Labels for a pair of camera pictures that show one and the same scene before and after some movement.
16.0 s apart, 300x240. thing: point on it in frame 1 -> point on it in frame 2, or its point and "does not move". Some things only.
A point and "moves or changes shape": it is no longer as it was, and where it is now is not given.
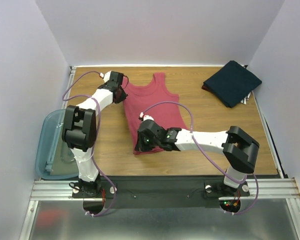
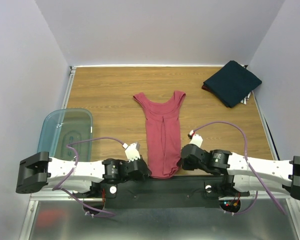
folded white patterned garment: (244, 100) does not move
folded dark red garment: (204, 87) does not move
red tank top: (156, 101) moves or changes shape
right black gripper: (140, 143) -> (186, 157)
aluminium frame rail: (70, 82) does not move
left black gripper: (123, 97) -> (143, 176)
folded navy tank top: (231, 82) does not move
